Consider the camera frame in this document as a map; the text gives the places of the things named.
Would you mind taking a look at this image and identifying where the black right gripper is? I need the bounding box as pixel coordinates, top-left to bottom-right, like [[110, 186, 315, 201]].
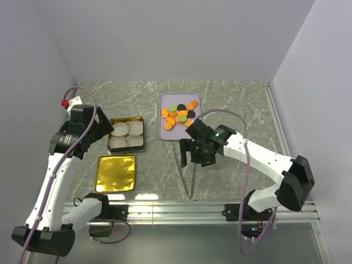
[[179, 139, 216, 168]]

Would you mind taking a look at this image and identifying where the orange dotted round cookie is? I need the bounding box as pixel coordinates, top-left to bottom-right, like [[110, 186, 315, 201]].
[[163, 121, 174, 130]]

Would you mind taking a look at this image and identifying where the green round cookie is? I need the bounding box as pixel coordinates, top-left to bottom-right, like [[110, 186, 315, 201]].
[[178, 115, 188, 123], [169, 104, 178, 112]]

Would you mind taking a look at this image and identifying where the orange fish cookie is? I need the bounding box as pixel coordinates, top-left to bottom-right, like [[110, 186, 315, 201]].
[[161, 108, 169, 118]]

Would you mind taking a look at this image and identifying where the gold tin lid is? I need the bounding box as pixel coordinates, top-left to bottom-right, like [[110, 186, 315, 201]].
[[95, 155, 136, 193]]

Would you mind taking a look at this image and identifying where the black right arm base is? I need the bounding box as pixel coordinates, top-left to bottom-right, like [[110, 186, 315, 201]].
[[221, 203, 273, 239]]

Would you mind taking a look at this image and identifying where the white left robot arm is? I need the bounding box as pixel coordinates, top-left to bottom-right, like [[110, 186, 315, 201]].
[[12, 104, 113, 257]]

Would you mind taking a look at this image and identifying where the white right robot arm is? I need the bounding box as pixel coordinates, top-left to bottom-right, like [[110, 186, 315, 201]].
[[179, 119, 315, 221]]

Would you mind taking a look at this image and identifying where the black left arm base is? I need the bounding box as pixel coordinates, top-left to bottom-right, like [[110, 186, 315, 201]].
[[89, 205, 129, 239]]

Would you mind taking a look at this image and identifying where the lilac plastic tray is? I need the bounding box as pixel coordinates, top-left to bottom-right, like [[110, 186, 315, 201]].
[[159, 92, 201, 141]]

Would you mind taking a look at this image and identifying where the black sandwich cookie right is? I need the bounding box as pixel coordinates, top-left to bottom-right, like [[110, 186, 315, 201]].
[[188, 110, 196, 119]]

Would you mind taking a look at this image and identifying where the black sandwich cookie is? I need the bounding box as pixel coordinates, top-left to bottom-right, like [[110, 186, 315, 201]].
[[177, 104, 187, 112], [188, 110, 196, 119]]

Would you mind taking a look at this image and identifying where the orange flower cookie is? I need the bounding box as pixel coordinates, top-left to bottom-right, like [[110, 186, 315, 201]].
[[177, 110, 188, 117]]

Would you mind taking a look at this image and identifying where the orange swirl cookie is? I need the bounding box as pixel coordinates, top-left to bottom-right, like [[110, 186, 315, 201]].
[[169, 112, 177, 118]]

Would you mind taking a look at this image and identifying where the black sandwich cookie back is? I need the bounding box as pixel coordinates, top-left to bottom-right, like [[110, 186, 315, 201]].
[[177, 104, 187, 112]]

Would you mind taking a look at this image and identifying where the orange round cookie back right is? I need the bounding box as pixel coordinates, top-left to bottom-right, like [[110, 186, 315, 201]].
[[190, 101, 199, 107]]

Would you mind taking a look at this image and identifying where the white paper cup back right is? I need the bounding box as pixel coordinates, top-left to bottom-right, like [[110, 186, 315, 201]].
[[128, 120, 144, 136]]

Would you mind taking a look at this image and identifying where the white paper cup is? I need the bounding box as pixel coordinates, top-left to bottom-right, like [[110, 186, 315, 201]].
[[109, 136, 128, 149], [128, 120, 144, 136], [111, 122, 129, 136], [126, 135, 144, 147]]

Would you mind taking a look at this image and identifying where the white paper cup front left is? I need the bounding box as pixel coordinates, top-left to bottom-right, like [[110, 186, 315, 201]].
[[109, 136, 128, 149]]

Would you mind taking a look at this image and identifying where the white paper cup front right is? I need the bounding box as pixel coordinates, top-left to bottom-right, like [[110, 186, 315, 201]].
[[126, 135, 144, 147]]

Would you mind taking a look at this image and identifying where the gold cookie tin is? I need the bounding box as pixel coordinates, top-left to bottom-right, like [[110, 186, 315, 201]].
[[107, 117, 145, 154]]

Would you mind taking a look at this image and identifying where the white paper cup back left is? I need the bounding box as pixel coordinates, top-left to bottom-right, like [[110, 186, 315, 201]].
[[111, 122, 129, 136]]

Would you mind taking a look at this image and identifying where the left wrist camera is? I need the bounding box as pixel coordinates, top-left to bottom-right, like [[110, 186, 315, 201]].
[[61, 96, 83, 115]]

